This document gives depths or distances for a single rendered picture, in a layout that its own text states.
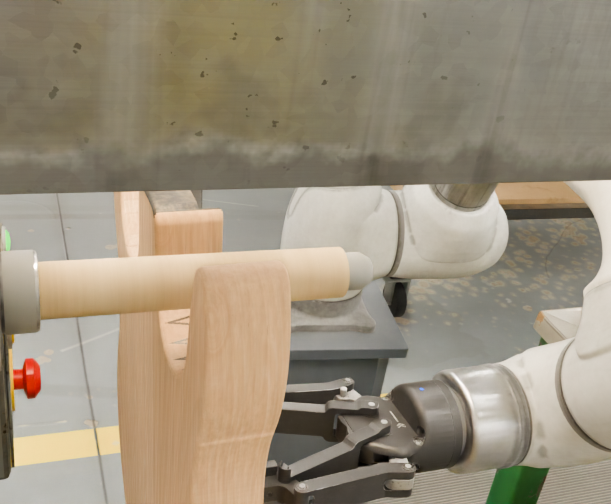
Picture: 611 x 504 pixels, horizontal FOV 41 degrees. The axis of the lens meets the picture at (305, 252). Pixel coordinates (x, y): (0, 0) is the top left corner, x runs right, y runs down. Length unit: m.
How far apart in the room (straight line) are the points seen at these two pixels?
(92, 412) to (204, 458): 1.84
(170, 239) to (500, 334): 2.41
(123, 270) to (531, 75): 0.25
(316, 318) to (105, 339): 1.23
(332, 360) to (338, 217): 0.26
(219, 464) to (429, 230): 0.94
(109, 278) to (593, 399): 0.38
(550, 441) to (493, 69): 0.47
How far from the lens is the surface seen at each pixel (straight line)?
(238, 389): 0.42
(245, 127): 0.27
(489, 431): 0.69
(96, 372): 2.43
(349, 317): 1.44
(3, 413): 0.77
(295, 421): 0.69
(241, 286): 0.40
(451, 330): 2.82
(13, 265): 0.45
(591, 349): 0.65
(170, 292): 0.46
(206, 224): 0.52
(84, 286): 0.46
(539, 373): 0.72
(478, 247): 1.41
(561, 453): 0.73
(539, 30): 0.31
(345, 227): 1.33
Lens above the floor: 1.51
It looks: 29 degrees down
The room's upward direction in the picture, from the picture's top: 9 degrees clockwise
